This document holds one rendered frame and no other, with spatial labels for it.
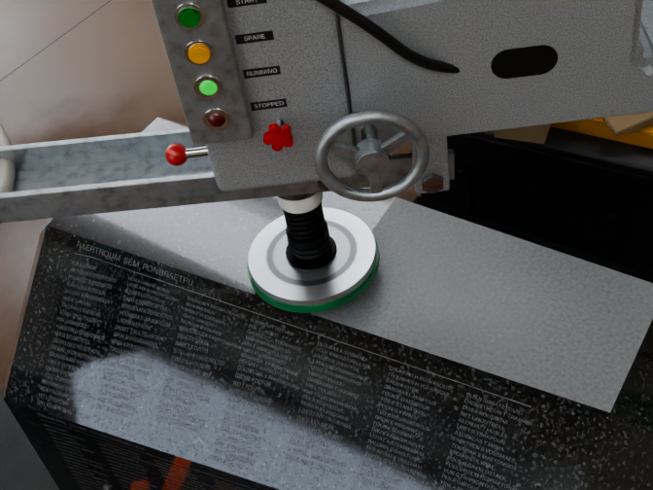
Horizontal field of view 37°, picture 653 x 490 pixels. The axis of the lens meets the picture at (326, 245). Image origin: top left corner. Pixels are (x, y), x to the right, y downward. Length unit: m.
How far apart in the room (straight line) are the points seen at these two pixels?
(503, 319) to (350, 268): 0.26
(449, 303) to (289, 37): 0.57
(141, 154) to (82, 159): 0.09
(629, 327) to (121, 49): 2.77
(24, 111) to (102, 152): 2.24
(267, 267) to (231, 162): 0.31
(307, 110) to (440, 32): 0.20
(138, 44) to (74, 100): 0.38
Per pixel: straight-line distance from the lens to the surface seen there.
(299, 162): 1.33
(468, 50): 1.25
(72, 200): 1.47
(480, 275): 1.62
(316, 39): 1.21
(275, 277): 1.58
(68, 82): 3.85
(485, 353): 1.51
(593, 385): 1.48
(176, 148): 1.37
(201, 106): 1.25
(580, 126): 2.04
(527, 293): 1.59
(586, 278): 1.62
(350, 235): 1.62
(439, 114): 1.30
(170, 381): 1.74
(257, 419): 1.65
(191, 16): 1.17
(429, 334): 1.54
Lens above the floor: 2.04
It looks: 45 degrees down
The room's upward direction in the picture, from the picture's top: 10 degrees counter-clockwise
